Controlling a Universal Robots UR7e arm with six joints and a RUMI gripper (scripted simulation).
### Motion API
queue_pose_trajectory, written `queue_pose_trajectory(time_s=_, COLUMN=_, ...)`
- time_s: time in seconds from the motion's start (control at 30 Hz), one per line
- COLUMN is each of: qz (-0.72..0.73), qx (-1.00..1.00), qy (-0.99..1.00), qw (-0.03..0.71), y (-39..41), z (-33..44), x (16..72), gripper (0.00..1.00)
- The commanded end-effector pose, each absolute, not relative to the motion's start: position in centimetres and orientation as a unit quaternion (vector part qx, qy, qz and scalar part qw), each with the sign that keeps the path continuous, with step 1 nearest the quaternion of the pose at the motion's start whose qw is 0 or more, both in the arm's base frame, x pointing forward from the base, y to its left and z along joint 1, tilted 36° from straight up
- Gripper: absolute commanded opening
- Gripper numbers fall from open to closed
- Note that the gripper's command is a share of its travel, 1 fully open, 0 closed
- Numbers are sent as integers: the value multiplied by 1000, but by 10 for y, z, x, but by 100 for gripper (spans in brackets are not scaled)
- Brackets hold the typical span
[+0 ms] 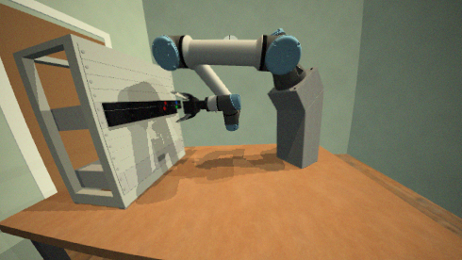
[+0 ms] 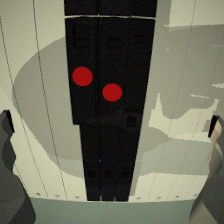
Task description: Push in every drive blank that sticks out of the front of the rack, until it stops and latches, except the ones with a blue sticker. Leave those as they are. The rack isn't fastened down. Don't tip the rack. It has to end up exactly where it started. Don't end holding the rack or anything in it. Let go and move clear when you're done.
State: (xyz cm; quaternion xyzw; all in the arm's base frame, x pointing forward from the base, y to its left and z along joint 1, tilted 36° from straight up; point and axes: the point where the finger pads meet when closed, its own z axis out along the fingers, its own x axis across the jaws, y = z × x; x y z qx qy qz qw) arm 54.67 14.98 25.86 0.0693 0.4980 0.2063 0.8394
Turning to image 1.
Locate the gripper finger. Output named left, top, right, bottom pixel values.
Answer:
left=177, top=113, right=197, bottom=122
left=171, top=91, right=196, bottom=99

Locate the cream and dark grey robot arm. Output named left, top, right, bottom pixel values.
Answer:
left=152, top=28, right=306, bottom=131

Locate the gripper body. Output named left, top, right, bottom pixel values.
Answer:
left=182, top=97, right=210, bottom=114

